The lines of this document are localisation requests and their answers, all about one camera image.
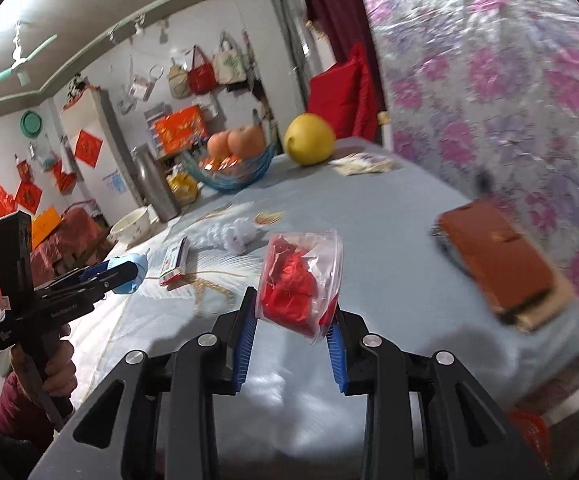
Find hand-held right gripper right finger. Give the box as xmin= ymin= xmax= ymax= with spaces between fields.
xmin=319 ymin=305 xmax=553 ymax=480

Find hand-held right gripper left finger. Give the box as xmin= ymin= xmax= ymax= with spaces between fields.
xmin=28 ymin=286 xmax=259 ymax=480

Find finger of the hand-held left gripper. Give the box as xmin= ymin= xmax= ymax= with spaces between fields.
xmin=44 ymin=261 xmax=113 ymax=292
xmin=82 ymin=263 xmax=139 ymax=306

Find clear bag of red wrappers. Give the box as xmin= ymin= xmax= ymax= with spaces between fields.
xmin=258 ymin=228 xmax=345 ymax=346

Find person's left forearm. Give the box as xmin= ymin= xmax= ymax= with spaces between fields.
xmin=0 ymin=371 xmax=59 ymax=455

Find person's left hand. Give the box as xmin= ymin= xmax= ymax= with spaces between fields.
xmin=12 ymin=323 xmax=78 ymax=424

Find orange cardboard box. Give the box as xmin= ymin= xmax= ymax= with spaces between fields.
xmin=30 ymin=207 xmax=63 ymax=247

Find white ceramic bowl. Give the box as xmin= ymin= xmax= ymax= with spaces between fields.
xmin=108 ymin=206 xmax=152 ymax=247

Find red and white small box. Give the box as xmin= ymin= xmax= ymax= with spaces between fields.
xmin=158 ymin=236 xmax=191 ymax=289

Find steel thermos bottle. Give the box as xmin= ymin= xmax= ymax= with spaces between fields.
xmin=132 ymin=143 xmax=182 ymax=224

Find crumpled white plastic wrapper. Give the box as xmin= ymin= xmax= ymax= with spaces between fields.
xmin=196 ymin=215 xmax=261 ymax=255

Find yellow snack bag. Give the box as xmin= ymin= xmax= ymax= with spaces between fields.
xmin=166 ymin=169 xmax=201 ymax=206

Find white refrigerator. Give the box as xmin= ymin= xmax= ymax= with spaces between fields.
xmin=59 ymin=87 xmax=144 ymax=217

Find red diamond paper decoration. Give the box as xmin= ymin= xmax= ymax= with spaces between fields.
xmin=73 ymin=129 xmax=105 ymax=167

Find green plate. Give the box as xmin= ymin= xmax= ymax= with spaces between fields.
xmin=19 ymin=108 xmax=45 ymax=139

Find red wrapped candies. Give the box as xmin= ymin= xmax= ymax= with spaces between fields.
xmin=198 ymin=155 xmax=244 ymax=172

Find blue glass fruit bowl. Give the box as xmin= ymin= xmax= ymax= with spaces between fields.
xmin=178 ymin=140 xmax=277 ymax=192

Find orange gift box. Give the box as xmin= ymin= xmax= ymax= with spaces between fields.
xmin=152 ymin=105 xmax=210 ymax=155

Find orange fruit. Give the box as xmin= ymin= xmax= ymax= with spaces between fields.
xmin=206 ymin=132 xmax=233 ymax=159
xmin=227 ymin=125 xmax=267 ymax=157

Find brown leather notebook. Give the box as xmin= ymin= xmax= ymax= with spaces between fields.
xmin=436 ymin=198 xmax=556 ymax=317

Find crumpled paper scrap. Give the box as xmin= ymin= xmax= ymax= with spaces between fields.
xmin=330 ymin=152 xmax=396 ymax=177

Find beige tote bag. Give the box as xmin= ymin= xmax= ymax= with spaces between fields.
xmin=166 ymin=57 xmax=192 ymax=100

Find green ceiling fan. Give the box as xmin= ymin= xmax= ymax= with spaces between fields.
xmin=0 ymin=19 xmax=58 ymax=92

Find red plastic basket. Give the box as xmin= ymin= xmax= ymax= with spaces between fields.
xmin=506 ymin=409 xmax=553 ymax=462

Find yellow pomelo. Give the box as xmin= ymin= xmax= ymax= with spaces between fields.
xmin=283 ymin=113 xmax=337 ymax=167

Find red tote bag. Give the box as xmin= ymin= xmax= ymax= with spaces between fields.
xmin=188 ymin=44 xmax=218 ymax=95

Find white tote bag green print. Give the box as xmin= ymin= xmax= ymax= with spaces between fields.
xmin=212 ymin=32 xmax=248 ymax=85

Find red cushion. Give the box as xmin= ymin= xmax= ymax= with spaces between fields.
xmin=308 ymin=42 xmax=380 ymax=142

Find floral plastic sheet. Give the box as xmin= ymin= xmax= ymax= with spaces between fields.
xmin=351 ymin=0 xmax=579 ymax=307

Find dark red curtain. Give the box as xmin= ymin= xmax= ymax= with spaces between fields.
xmin=293 ymin=0 xmax=371 ymax=70

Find gold cord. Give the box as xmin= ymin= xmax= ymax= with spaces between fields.
xmin=188 ymin=202 xmax=251 ymax=319

